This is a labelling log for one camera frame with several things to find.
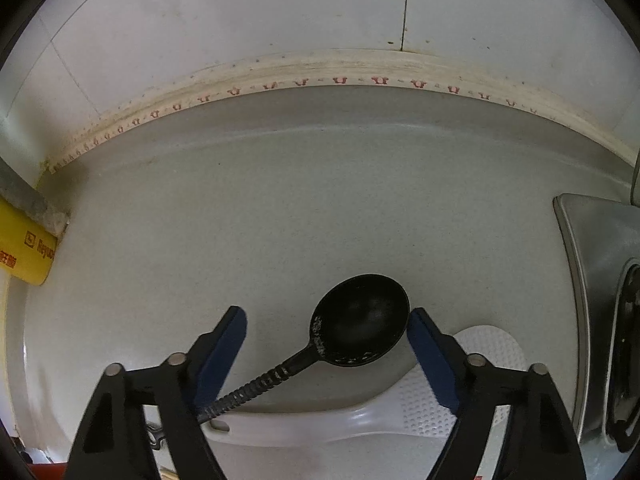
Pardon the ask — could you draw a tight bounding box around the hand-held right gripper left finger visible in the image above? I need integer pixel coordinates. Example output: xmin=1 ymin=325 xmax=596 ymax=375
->
xmin=65 ymin=305 xmax=248 ymax=480

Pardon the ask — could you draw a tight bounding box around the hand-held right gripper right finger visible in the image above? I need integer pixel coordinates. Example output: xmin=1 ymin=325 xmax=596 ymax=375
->
xmin=406 ymin=307 xmax=588 ymax=480

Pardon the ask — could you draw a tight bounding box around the black scoop twisted handle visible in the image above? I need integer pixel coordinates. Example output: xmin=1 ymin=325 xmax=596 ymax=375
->
xmin=146 ymin=274 xmax=411 ymax=453

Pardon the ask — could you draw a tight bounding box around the white dimpled rice paddle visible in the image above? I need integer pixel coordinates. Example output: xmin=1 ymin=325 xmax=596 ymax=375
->
xmin=207 ymin=325 xmax=527 ymax=448

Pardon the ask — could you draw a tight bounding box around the red metal canister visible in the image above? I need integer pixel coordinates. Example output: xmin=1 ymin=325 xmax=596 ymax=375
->
xmin=22 ymin=461 xmax=71 ymax=480

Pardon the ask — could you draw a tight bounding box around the steel gas stove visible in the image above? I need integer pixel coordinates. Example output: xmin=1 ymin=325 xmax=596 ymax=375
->
xmin=552 ymin=192 xmax=640 ymax=453

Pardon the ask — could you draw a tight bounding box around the yellow cling wrap roll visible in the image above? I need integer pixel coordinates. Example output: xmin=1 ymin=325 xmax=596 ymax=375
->
xmin=0 ymin=195 xmax=58 ymax=287

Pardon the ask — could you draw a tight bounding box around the white patterned sealing strip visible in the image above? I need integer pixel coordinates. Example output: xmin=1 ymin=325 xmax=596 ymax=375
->
xmin=42 ymin=49 xmax=640 ymax=173

